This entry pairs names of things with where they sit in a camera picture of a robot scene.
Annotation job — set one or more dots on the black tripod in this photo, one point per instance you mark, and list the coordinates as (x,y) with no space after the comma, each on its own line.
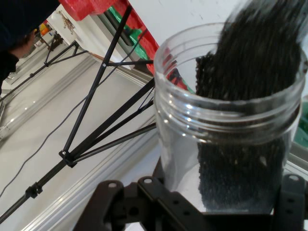
(68,158)

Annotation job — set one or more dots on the clear plastic jar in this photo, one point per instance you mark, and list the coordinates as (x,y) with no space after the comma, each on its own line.
(168,115)

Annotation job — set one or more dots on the red foam floor mat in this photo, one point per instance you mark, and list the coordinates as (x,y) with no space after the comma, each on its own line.
(138,14)

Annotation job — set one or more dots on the black background stand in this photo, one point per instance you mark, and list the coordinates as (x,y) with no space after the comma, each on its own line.
(66,57)

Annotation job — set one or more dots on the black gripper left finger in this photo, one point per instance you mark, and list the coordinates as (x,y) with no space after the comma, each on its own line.
(120,209)

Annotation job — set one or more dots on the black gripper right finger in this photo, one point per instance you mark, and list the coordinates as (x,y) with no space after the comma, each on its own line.
(293,204)

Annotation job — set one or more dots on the pile of black seeds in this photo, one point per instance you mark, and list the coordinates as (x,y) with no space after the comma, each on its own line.
(247,60)

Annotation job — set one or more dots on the aluminium wall rail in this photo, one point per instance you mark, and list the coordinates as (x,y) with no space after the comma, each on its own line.
(96,175)

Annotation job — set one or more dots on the person in dark clothing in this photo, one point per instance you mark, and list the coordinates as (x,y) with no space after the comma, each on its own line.
(14,19)

